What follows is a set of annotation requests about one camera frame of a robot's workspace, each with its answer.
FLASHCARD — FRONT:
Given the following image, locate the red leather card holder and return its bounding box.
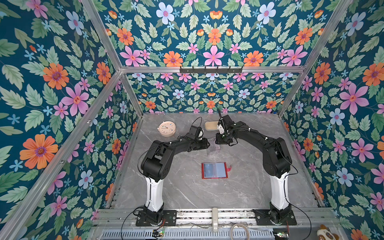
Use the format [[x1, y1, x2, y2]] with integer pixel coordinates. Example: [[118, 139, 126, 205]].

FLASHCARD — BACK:
[[202, 162, 232, 179]]

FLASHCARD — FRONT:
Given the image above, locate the clear acrylic card stand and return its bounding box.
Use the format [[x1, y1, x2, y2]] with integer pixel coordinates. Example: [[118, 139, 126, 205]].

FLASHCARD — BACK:
[[207, 138, 221, 156]]

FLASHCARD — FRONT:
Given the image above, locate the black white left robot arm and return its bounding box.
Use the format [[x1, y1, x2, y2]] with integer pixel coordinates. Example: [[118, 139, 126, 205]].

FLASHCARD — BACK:
[[140, 126, 210, 225]]

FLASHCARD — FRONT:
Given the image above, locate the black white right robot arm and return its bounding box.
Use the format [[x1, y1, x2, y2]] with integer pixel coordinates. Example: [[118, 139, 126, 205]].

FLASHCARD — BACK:
[[216, 113, 292, 225]]

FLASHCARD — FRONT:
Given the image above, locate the beige glasses case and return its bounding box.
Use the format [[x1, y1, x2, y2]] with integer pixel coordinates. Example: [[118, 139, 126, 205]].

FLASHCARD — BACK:
[[204, 121, 219, 131]]

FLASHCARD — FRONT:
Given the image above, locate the pink round alarm clock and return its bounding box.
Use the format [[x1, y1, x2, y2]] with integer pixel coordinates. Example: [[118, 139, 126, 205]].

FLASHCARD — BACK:
[[158, 121, 176, 138]]

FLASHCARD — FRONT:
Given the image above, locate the black hook bar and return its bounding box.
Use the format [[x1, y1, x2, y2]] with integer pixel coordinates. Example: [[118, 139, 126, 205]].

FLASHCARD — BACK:
[[179, 66, 243, 75]]

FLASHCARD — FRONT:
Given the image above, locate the white vent grille strip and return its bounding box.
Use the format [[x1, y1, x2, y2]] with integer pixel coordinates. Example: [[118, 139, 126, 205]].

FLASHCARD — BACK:
[[99, 228, 275, 240]]

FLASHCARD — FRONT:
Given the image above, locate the plush panda toy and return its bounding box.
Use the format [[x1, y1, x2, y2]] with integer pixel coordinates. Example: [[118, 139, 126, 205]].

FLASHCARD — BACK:
[[317, 225, 340, 240]]

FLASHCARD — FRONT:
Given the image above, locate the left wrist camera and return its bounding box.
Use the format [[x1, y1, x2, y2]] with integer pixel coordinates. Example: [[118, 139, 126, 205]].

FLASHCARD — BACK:
[[189, 126, 204, 139]]

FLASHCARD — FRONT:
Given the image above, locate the white rail clip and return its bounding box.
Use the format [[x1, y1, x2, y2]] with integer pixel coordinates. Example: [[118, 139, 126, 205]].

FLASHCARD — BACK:
[[212, 208, 219, 233]]

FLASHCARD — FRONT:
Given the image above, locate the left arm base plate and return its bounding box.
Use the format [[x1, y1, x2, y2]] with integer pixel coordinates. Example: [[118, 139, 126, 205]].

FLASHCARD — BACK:
[[136, 210, 177, 227]]

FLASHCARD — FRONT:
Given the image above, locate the coiled beige cable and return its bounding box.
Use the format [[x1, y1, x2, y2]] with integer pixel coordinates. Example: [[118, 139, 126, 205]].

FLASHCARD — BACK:
[[229, 223, 250, 240]]

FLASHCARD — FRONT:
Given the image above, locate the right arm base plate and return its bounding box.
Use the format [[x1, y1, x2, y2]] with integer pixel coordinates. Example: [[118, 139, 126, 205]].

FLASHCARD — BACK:
[[252, 209, 298, 226]]

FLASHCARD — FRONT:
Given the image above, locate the aluminium front rail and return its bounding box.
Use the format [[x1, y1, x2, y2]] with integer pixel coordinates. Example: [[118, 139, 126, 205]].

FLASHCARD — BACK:
[[93, 208, 342, 228]]

